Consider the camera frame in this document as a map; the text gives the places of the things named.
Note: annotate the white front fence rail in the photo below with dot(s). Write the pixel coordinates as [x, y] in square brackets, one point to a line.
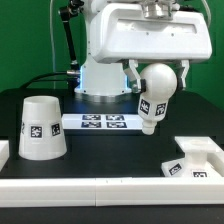
[110, 192]

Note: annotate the white marker sheet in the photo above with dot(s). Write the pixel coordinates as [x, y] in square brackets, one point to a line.
[101, 122]

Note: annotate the white left fence rail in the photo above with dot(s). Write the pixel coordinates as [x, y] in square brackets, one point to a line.
[4, 152]

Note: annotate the white fence rail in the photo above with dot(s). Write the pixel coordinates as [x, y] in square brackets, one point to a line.
[4, 152]
[217, 161]
[110, 192]

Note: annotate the white lamp bulb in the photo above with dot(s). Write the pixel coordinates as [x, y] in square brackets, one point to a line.
[161, 84]

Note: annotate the white lamp shade cone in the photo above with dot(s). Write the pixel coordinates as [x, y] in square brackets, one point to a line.
[42, 135]

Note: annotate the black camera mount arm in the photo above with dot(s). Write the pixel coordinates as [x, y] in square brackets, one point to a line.
[66, 13]

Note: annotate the white right fence rail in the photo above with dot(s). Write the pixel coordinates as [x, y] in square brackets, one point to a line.
[217, 161]

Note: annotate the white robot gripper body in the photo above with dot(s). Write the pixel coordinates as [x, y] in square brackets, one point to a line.
[120, 32]

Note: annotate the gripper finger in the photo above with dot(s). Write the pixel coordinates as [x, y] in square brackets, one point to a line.
[182, 68]
[138, 84]

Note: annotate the white lamp base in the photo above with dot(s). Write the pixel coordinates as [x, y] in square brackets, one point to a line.
[195, 163]

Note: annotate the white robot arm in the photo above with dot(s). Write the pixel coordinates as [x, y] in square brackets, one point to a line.
[107, 81]

